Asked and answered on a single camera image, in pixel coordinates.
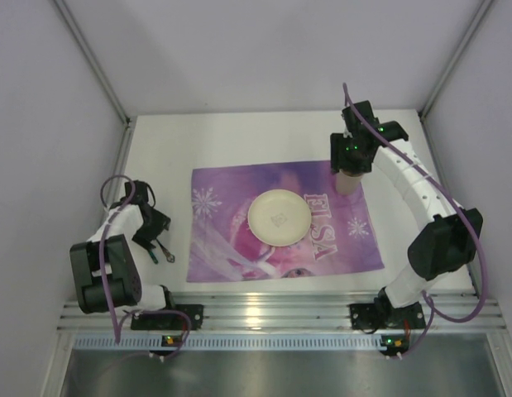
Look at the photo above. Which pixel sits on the left aluminium frame post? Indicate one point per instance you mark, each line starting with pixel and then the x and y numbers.
pixel 92 60

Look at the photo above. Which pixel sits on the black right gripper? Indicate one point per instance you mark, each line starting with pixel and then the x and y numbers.
pixel 349 166

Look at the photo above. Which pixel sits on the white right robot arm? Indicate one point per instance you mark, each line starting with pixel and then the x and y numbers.
pixel 447 231

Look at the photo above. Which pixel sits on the pink fork patterned handle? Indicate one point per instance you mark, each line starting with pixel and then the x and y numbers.
pixel 168 255

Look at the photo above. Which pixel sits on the slotted grey cable duct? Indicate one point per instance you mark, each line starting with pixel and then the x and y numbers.
pixel 238 342

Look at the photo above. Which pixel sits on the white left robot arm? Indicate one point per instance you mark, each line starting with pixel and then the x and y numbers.
pixel 103 266

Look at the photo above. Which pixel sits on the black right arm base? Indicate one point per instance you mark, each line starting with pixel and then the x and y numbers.
pixel 371 317

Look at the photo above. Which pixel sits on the purple Elsa placemat cloth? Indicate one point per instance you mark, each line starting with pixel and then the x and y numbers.
pixel 340 241

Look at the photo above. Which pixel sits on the cream round plate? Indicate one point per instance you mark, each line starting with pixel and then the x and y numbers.
pixel 279 218

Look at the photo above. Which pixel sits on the silver spoon green handle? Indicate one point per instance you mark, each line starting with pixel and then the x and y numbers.
pixel 151 253

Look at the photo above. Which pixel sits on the right aluminium frame post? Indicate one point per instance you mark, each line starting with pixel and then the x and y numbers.
pixel 468 35

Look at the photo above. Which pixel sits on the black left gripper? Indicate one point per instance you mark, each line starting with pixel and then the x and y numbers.
pixel 151 241

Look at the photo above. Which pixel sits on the cream beige cup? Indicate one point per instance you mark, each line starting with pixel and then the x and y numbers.
pixel 347 183

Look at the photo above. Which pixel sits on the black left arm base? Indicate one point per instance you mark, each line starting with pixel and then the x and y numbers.
pixel 175 322

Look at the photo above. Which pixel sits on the aluminium frame post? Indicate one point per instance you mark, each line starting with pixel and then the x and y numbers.
pixel 92 60
pixel 468 35

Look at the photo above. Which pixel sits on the aluminium front rail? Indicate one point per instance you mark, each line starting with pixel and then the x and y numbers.
pixel 268 312

